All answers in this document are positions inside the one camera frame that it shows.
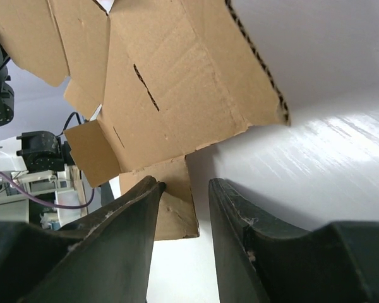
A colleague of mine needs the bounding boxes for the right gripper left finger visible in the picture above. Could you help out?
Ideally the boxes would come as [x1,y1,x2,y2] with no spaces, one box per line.
[0,176,166,302]

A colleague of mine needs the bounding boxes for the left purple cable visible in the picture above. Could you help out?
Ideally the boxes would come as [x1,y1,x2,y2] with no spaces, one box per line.
[0,172,97,210]

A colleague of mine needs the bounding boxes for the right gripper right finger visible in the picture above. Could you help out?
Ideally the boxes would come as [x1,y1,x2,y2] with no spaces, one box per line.
[208,178,379,302]

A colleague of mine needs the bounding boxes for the cardboard box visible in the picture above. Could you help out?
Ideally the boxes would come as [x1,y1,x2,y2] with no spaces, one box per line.
[0,1,290,241]

